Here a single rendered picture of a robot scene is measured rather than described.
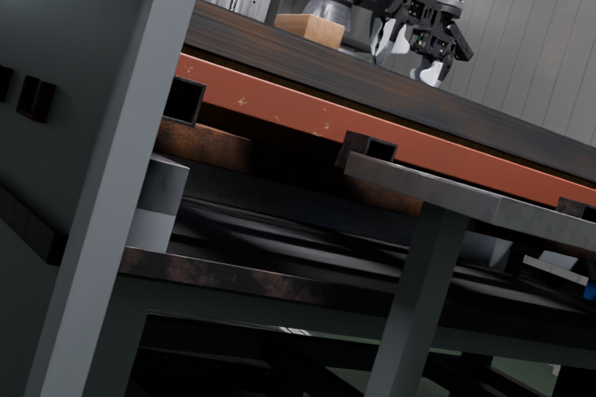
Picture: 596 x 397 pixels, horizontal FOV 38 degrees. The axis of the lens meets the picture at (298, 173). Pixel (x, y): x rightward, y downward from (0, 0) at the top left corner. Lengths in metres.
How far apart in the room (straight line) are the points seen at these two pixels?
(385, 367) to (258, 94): 0.36
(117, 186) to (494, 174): 0.69
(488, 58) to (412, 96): 4.39
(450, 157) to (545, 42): 3.97
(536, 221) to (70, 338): 0.48
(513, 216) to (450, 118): 0.38
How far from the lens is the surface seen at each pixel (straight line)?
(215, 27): 1.02
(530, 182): 1.39
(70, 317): 0.82
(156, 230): 1.04
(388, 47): 1.60
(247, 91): 1.05
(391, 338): 1.02
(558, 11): 5.22
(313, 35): 1.23
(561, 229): 0.95
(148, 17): 0.79
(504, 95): 5.34
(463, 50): 2.06
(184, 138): 1.18
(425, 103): 1.21
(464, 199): 0.91
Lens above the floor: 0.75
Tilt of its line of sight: 3 degrees down
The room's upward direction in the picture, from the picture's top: 16 degrees clockwise
